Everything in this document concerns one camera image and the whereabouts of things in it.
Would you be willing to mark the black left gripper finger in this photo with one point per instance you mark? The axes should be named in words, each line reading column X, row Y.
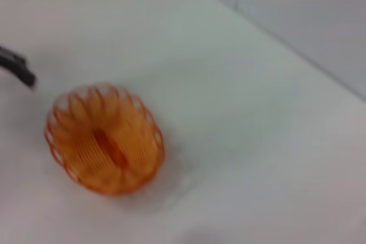
column 20, row 68

